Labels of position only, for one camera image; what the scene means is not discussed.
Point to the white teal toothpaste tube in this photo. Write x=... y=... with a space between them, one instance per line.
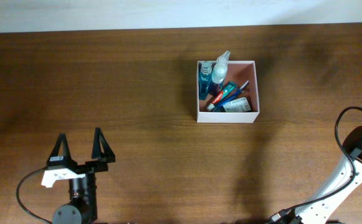
x=222 y=94

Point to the clear purple spray bottle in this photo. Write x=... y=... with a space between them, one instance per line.
x=219 y=73

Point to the green white soap box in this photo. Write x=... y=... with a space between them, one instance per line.
x=240 y=105

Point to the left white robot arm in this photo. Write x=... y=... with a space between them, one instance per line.
x=82 y=206

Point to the blue disposable razor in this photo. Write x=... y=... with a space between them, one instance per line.
x=232 y=96

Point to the blue white toothbrush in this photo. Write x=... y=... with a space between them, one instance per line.
x=244 y=85

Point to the teal mouthwash bottle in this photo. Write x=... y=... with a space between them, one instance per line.
x=205 y=79

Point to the white box pink interior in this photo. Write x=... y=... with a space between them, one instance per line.
x=238 y=72

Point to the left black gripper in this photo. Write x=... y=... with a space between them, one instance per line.
x=85 y=167

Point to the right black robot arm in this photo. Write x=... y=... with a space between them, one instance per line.
x=345 y=178

